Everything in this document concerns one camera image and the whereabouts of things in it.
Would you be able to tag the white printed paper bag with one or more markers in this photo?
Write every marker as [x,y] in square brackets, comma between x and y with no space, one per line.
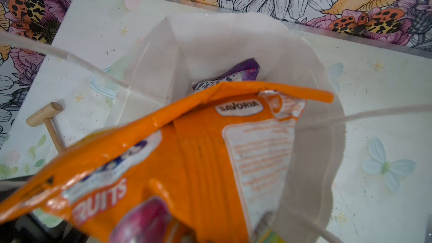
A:
[185,49]

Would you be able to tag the orange snack packet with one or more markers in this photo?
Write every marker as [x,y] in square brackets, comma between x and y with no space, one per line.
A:
[204,169]

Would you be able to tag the pink purple snack packet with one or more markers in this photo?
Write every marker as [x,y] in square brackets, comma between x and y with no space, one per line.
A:
[245,71]

